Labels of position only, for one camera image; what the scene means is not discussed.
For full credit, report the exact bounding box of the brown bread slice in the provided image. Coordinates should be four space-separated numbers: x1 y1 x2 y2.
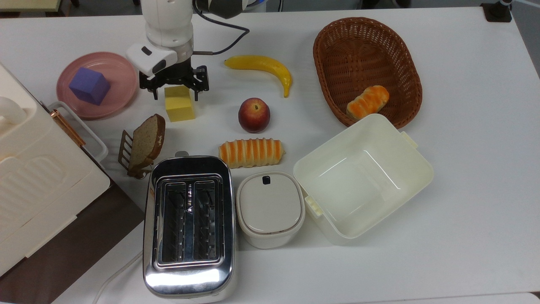
128 114 166 176

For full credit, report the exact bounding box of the dark brown base box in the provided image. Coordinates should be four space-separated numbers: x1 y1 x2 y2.
0 182 146 304

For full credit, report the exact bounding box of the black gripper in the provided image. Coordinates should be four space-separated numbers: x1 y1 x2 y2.
139 61 210 102

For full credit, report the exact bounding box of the copper cabinet handle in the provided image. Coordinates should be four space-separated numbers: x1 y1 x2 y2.
51 109 86 147

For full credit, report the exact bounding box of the pink plate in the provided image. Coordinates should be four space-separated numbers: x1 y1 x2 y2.
56 52 139 119

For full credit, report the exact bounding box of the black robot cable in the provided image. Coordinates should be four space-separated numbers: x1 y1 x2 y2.
192 0 250 56

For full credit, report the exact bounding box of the red apple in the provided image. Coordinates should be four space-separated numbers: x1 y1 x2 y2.
238 98 271 133

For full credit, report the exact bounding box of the cream and chrome toaster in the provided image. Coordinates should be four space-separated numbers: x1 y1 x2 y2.
143 151 237 304

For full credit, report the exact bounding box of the black clamp with mount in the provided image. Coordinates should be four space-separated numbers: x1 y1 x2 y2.
481 0 514 22

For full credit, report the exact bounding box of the small white lidded bin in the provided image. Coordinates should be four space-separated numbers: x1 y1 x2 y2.
235 171 306 250

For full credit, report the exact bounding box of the long orange striped bread roll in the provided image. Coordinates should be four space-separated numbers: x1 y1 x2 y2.
218 138 286 169

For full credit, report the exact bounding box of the brown wicker basket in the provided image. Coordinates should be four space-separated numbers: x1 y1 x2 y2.
313 17 423 129

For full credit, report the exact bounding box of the white toaster cord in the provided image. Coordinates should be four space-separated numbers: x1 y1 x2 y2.
91 251 144 304

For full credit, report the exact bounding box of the cream plastic cabinet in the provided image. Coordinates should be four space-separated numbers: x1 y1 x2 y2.
0 62 111 277

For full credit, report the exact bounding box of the open white square container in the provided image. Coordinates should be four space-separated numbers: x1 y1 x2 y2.
293 113 435 246

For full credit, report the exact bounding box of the purple foam cube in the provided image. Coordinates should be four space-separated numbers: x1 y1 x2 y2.
69 67 111 106

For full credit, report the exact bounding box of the short orange striped bread roll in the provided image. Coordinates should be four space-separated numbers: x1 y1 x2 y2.
346 85 390 120

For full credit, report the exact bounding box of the brown toast rack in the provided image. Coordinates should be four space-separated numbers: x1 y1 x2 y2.
118 130 154 179

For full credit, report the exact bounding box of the yellow foam cube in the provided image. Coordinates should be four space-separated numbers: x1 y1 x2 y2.
165 86 196 122

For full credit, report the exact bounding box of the yellow banana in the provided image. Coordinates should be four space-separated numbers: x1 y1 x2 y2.
224 55 293 98

